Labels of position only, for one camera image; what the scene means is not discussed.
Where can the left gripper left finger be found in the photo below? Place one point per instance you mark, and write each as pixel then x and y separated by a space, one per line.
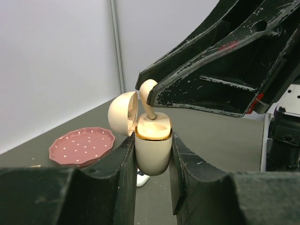
pixel 102 194

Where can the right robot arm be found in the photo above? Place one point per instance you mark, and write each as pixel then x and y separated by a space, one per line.
pixel 284 130

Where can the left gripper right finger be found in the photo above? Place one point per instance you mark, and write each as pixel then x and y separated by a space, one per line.
pixel 205 195

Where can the white earbuds charging case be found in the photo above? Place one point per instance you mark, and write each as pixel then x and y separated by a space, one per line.
pixel 141 178

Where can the pinkish earbud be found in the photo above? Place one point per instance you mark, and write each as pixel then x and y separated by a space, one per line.
pixel 144 91

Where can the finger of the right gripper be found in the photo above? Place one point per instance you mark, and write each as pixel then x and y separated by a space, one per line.
pixel 226 17

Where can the pink dotted plate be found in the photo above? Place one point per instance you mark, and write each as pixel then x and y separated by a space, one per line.
pixel 82 147

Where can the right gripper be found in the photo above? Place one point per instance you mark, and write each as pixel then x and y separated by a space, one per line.
pixel 245 72

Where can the beige earbuds charging case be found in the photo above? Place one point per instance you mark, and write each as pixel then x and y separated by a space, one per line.
pixel 153 138

